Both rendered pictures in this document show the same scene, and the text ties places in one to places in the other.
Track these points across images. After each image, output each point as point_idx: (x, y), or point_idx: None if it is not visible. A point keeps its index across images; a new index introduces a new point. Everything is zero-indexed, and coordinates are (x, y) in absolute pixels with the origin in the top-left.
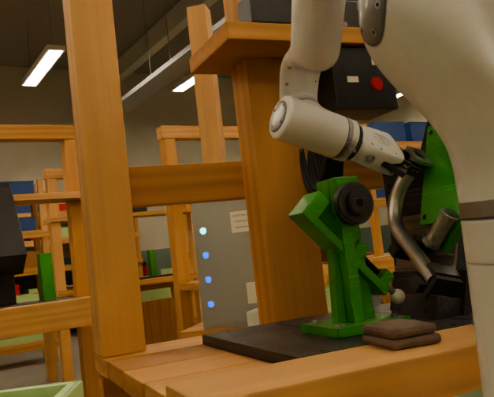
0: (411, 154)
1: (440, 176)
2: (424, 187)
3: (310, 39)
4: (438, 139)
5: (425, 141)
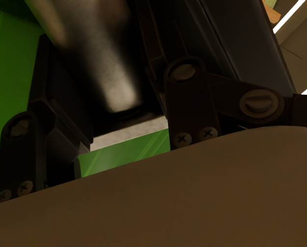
0: (128, 133)
1: (13, 108)
2: None
3: None
4: (161, 130)
5: (243, 19)
